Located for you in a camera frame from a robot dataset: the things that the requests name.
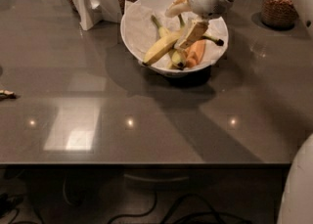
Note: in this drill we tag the small yellow-green banana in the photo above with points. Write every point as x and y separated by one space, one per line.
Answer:
176 59

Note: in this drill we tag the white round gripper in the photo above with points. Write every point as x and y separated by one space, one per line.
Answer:
207 9

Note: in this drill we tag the large yellow banana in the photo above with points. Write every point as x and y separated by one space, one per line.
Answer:
166 43

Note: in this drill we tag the small object at table edge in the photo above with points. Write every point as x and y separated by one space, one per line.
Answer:
6 94

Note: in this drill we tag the middle yellow banana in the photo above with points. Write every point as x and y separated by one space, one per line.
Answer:
181 21

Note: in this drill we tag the orange ripe banana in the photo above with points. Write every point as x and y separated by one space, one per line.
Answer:
195 53

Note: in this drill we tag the glass jar of nuts right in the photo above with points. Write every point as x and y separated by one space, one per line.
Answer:
279 14

